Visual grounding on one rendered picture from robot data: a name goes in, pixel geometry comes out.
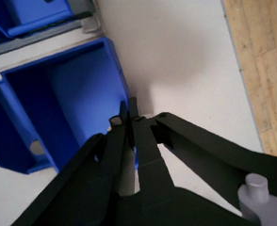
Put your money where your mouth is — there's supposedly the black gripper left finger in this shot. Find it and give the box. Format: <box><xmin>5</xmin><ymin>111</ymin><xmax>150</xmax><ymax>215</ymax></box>
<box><xmin>10</xmin><ymin>100</ymin><xmax>136</xmax><ymax>226</ymax></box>

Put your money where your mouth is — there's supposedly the grey metal shelf rack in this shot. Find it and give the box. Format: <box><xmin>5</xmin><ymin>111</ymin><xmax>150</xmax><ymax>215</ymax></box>
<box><xmin>0</xmin><ymin>0</ymin><xmax>102</xmax><ymax>56</ymax></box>

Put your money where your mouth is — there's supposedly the blue open-front bin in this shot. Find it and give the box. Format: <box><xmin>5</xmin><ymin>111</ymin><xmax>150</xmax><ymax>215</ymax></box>
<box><xmin>0</xmin><ymin>37</ymin><xmax>132</xmax><ymax>173</ymax></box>
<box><xmin>0</xmin><ymin>0</ymin><xmax>76</xmax><ymax>37</ymax></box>

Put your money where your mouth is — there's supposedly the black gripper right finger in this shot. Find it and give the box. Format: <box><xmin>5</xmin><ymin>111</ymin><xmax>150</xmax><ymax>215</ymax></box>
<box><xmin>130</xmin><ymin>96</ymin><xmax>277</xmax><ymax>226</ymax></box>

